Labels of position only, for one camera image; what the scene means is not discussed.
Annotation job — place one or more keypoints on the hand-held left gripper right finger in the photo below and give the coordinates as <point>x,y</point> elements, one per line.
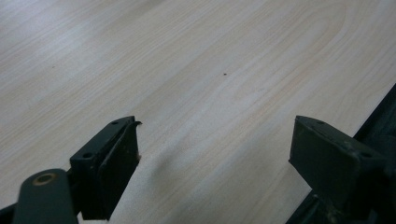
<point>323,155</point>

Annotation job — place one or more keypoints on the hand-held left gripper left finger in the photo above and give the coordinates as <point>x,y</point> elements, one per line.
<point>106,168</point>

